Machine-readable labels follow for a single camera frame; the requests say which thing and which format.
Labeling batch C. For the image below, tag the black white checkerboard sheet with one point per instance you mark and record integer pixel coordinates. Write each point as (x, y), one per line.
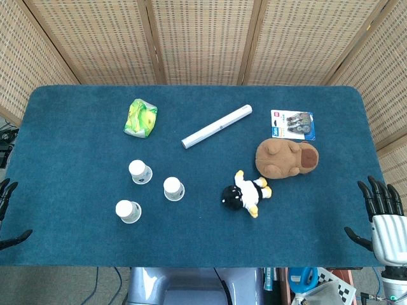
(343, 289)

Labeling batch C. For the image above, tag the silver blue robot torso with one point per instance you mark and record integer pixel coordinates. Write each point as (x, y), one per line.
(190, 286)

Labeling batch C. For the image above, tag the brown capybara plush toy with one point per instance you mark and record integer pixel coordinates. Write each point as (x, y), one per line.
(280, 157)

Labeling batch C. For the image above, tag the white paper cup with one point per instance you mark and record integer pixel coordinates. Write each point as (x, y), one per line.
(173, 188)
(138, 171)
(127, 211)

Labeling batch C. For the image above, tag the white rolled paper tube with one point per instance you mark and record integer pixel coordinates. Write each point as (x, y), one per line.
(216, 127)

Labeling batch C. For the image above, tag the blue plastic tool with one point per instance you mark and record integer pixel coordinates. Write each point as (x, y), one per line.
(306, 274)

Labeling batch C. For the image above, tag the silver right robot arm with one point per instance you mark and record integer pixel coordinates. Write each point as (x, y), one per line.
(392, 282)

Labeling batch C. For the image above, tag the woven rattan screen panel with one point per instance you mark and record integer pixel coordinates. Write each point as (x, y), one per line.
(25, 57)
(381, 79)
(203, 41)
(299, 41)
(105, 41)

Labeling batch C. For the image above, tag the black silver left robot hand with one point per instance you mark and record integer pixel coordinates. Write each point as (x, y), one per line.
(8, 190)

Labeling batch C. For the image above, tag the black white plush doll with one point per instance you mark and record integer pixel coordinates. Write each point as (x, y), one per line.
(248, 193)

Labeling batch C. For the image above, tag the pale blue bottle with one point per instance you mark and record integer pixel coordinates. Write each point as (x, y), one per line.
(268, 279)

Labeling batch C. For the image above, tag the correction tape blister pack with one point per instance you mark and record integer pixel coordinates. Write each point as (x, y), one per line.
(292, 125)

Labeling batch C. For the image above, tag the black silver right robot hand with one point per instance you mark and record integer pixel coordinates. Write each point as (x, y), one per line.
(389, 235)

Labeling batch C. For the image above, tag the green snack bag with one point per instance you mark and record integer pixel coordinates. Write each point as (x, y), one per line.
(140, 119)

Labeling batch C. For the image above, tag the black electronic equipment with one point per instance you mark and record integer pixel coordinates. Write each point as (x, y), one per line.
(5, 136)

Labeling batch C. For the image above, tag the blue felt table mat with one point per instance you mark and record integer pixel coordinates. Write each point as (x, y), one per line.
(203, 235)

